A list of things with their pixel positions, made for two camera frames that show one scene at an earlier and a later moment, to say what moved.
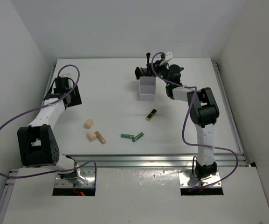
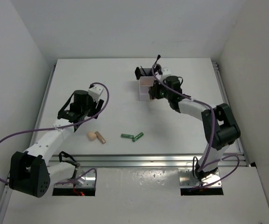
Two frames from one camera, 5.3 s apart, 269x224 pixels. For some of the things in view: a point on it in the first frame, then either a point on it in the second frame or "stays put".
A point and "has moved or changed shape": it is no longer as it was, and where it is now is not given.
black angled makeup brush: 148,66 has moved or changed shape
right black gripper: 158,66 -> 155,90
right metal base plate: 187,180 stays put
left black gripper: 70,87 -> 96,106
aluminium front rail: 156,160 stays put
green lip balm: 138,136 stays put
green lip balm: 127,136 stays put
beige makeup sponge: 92,136 stays put
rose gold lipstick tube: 100,137 stays put
